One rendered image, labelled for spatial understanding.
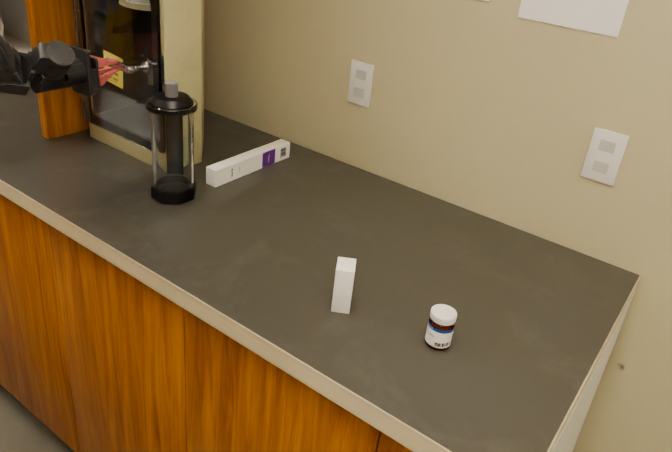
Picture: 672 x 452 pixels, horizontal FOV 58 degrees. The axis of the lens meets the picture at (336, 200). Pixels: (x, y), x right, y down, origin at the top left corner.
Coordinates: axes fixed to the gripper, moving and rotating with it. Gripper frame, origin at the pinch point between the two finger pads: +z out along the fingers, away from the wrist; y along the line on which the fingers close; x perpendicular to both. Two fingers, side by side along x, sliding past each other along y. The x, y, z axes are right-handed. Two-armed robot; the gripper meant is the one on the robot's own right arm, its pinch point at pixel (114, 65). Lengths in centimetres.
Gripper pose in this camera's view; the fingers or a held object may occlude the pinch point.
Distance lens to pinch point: 152.9
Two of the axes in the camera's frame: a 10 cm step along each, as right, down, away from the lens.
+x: -8.1, -3.3, 4.9
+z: 5.8, -3.2, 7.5
